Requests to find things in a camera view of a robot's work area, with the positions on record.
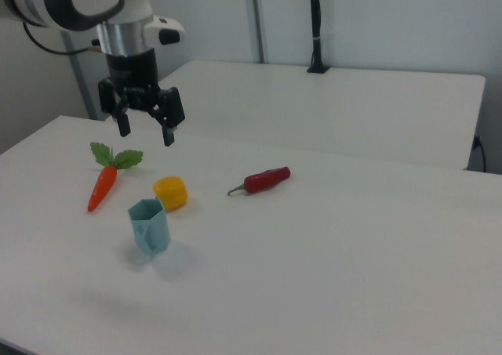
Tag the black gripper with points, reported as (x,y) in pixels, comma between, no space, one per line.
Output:
(133,77)

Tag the teal hexagonal mug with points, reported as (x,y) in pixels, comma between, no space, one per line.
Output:
(151,225)

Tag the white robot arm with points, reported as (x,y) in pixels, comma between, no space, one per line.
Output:
(78,2)

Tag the yellow toy bell pepper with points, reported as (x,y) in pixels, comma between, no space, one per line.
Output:
(172,192)

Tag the orange toy carrot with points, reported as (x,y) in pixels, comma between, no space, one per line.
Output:
(102,186)

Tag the red toy chili pepper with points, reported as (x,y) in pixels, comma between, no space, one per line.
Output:
(263,179)

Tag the black pole with base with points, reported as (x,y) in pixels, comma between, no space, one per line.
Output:
(316,26)

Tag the grey corner frame post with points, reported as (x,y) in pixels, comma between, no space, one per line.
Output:
(80,80)

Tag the grey partition frame post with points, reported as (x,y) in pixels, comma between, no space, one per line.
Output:
(257,18)

